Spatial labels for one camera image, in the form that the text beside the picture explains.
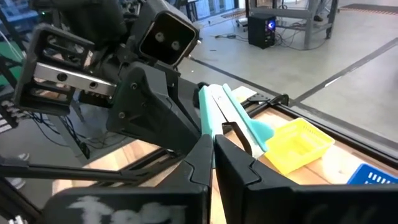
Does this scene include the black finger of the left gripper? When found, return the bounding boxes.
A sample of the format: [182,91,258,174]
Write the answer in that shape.
[105,61,203,157]

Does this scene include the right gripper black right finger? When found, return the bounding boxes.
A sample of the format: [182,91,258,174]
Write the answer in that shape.
[215,135,398,224]

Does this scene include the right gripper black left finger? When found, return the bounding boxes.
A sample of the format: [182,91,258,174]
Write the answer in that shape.
[43,134,215,224]

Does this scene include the yellow plastic slotted basket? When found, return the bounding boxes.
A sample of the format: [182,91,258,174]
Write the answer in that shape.
[264,117,336,175]

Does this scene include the blue plastic slotted basket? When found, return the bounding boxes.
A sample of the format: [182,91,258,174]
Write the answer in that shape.
[346,163,398,185]

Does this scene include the black computer tower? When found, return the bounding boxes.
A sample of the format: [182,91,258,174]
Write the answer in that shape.
[248,12,277,50]

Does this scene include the black floor mat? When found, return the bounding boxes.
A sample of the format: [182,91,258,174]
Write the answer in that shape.
[340,2,398,16]

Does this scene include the black hanging cable bundle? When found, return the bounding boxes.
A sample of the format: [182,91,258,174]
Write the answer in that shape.
[27,111,94,159]

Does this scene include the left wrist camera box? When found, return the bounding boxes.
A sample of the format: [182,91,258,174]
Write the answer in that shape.
[136,10,200,68]

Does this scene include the black floor cables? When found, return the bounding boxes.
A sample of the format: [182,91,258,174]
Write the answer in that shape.
[214,30,321,52]

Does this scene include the grey metal workbench frame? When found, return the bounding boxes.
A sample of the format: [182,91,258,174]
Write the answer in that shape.
[245,0,340,50]

